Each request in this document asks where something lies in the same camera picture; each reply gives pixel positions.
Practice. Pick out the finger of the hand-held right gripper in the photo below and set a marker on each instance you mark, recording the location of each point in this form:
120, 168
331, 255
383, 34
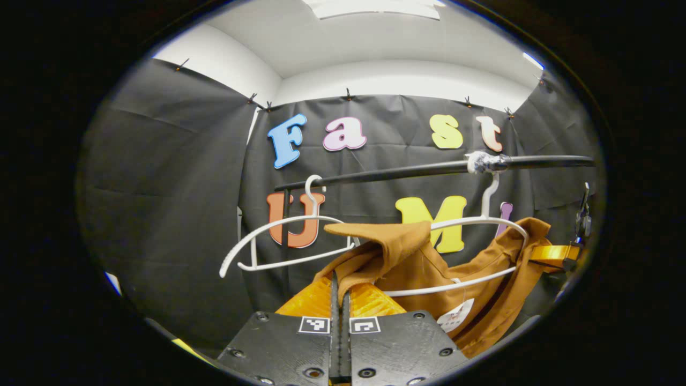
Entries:
557, 252

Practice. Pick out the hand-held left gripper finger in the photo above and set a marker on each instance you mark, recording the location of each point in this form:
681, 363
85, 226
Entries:
335, 343
345, 348

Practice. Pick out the brown shirt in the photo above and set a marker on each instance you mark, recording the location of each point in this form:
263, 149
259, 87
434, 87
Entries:
407, 252

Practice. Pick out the white hanger with taped hook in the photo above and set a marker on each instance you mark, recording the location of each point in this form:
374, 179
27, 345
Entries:
485, 221

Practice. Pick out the white plastic hanger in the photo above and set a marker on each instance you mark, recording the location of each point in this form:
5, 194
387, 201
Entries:
278, 225

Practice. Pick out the black clothes rack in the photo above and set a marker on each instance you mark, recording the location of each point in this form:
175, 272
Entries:
402, 171

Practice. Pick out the black backdrop cloth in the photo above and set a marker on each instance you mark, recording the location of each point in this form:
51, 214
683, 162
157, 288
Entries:
171, 187

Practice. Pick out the row of small cloth clips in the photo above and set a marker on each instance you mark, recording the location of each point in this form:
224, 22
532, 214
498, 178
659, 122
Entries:
348, 95

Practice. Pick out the ceiling light panel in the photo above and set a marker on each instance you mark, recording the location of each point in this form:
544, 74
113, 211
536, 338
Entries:
375, 8

